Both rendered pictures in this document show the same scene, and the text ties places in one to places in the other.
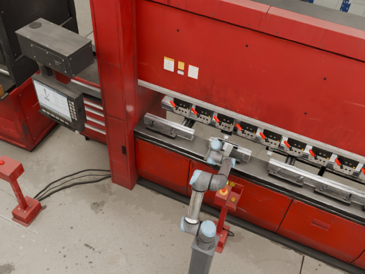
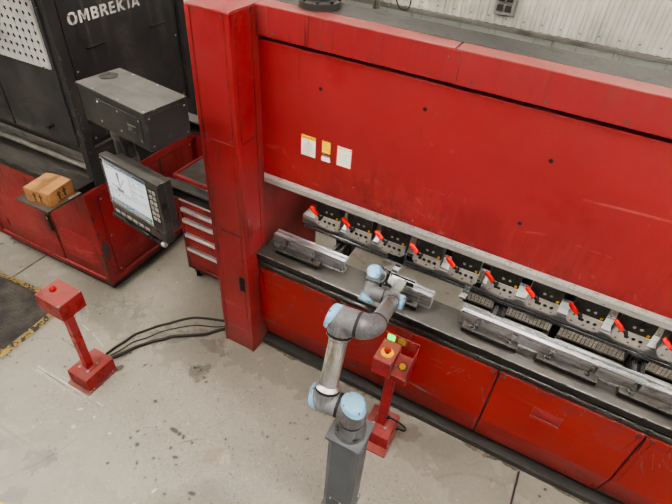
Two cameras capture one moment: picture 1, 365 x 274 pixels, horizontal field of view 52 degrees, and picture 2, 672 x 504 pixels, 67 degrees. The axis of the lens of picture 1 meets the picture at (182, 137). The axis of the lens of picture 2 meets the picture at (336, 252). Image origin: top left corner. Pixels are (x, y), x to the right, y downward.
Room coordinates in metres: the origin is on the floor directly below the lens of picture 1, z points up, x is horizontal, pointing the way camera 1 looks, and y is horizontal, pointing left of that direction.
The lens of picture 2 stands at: (0.15, -0.24, 2.95)
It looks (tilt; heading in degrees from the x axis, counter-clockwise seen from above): 40 degrees down; 5
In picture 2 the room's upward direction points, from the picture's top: 4 degrees clockwise
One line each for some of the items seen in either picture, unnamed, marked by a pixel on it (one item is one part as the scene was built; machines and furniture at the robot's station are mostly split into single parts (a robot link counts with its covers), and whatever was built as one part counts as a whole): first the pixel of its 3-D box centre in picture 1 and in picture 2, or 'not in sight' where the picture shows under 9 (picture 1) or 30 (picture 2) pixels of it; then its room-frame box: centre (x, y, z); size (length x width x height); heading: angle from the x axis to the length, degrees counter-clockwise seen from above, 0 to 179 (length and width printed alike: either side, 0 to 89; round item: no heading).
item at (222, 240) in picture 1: (216, 236); (378, 429); (1.88, -0.43, 0.06); 0.25 x 0.20 x 0.12; 160
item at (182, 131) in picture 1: (168, 126); (310, 250); (2.50, 0.14, 0.92); 0.50 x 0.06 x 0.10; 69
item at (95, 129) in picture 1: (106, 105); (227, 224); (3.16, 0.90, 0.50); 0.50 x 0.50 x 1.00; 69
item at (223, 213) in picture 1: (222, 216); (387, 396); (1.91, -0.44, 0.39); 0.05 x 0.05 x 0.54; 70
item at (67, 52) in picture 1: (62, 82); (146, 167); (2.28, 0.98, 1.53); 0.51 x 0.25 x 0.85; 62
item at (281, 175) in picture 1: (285, 178); (489, 336); (2.04, -0.92, 0.89); 0.30 x 0.05 x 0.03; 69
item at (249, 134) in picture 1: (249, 127); (430, 250); (2.24, -0.54, 1.26); 0.15 x 0.09 x 0.17; 69
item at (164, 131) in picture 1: (161, 131); (298, 257); (2.46, 0.20, 0.89); 0.30 x 0.05 x 0.03; 69
